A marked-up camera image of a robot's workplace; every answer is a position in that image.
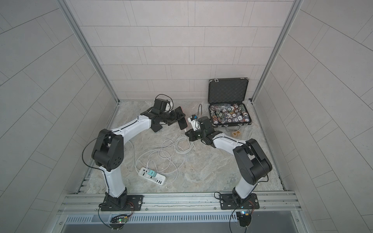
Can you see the right green circuit board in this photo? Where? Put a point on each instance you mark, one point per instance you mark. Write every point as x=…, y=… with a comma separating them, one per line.
x=244, y=218

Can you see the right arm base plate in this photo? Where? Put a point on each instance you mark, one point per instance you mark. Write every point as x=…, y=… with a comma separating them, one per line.
x=232, y=201

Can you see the wooden letter block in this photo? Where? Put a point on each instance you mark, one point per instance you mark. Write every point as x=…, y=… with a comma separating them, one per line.
x=236, y=133

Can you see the black poker chip case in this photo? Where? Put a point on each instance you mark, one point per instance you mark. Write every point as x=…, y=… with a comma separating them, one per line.
x=226, y=102

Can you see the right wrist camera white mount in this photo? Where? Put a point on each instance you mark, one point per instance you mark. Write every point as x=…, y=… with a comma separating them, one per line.
x=193, y=120

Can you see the white power strip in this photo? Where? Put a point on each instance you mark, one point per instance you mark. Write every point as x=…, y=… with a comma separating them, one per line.
x=158, y=179

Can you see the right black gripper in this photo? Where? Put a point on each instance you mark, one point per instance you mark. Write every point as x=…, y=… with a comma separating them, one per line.
x=192, y=137

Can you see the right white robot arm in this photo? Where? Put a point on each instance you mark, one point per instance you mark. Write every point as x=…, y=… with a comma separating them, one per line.
x=253, y=164

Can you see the green circuit board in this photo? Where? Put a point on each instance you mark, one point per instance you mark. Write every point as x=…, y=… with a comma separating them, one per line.
x=244, y=218
x=117, y=222

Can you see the aluminium mounting rail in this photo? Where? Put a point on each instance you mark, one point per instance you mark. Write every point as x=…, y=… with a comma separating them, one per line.
x=182, y=202

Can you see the teal charger adapter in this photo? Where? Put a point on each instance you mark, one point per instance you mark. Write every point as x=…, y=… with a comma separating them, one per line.
x=151, y=173

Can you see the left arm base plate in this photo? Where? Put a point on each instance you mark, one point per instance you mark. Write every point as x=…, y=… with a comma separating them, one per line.
x=122, y=203

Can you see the left green circuit board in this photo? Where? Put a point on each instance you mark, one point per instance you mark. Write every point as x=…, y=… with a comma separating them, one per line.
x=117, y=222

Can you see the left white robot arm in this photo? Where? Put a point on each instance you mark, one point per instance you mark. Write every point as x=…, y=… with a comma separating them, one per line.
x=108, y=151

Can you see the black smartphone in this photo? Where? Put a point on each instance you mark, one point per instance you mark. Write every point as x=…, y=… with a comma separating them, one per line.
x=183, y=122

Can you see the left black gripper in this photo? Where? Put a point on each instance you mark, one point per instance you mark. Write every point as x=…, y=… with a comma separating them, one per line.
x=173, y=117

